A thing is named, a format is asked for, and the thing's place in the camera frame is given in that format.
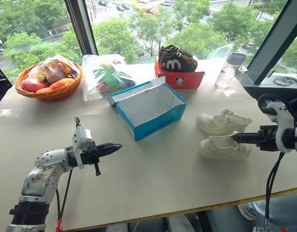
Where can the white perforated child shoe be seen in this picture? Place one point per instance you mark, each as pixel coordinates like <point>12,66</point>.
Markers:
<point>218,151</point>
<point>218,124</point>

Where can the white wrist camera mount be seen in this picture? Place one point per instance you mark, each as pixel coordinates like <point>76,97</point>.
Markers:
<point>282,113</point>
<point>81,137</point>

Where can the orange wicker basket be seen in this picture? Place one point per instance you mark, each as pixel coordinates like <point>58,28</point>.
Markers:
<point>54,94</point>

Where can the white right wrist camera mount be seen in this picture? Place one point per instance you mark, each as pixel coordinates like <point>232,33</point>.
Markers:
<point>282,113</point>

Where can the clear bottle with purple lid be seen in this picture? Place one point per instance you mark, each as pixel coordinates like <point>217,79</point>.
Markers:
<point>225,77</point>

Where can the clear plastic toy wrapping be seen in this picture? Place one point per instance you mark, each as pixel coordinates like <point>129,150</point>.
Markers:
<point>37,72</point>

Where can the white sneaker of bystander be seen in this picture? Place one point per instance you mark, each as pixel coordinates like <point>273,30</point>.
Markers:
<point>246,211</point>

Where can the dark window frame pillar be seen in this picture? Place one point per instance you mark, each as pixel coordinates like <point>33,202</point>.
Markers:
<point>80,24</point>
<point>273,41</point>

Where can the pink plush toy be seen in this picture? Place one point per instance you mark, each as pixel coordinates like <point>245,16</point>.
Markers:
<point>32,84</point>

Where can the orange plush toy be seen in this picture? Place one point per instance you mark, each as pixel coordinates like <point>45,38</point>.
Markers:
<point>62,82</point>

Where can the green plastic toy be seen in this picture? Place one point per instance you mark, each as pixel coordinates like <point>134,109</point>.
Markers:
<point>109,77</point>

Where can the grey unicorn plush toy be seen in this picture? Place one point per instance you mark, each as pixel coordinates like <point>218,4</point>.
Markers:
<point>55,73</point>

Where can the black table leg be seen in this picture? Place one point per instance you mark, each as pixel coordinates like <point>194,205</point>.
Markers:
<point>202,221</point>

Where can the perforated metal plate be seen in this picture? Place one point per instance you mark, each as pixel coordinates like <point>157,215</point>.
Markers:
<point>241,73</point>

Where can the red shoe box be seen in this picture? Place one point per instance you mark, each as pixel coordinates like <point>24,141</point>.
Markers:
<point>187,79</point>

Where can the brown shoe with white logo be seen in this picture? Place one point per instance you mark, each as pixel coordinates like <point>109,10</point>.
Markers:
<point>173,49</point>
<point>179,63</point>

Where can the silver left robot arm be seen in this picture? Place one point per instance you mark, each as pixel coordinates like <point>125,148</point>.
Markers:
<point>39,174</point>

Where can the grey rounded shape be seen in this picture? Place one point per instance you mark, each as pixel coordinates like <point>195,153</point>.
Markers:
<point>179,224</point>

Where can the blue shoe box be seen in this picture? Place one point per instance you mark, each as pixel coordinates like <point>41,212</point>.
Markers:
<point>150,113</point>

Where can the clear plastic bag of toys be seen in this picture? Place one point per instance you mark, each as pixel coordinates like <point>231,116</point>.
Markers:
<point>95,72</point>

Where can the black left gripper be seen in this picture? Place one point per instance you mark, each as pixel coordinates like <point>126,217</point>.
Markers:
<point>89,154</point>

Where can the blue jeans leg of bystander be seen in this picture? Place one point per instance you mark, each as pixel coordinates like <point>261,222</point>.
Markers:
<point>290,210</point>

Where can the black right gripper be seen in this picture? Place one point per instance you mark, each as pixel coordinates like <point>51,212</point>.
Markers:
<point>267,139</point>

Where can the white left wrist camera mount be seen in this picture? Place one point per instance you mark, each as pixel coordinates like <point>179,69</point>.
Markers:
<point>81,137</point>

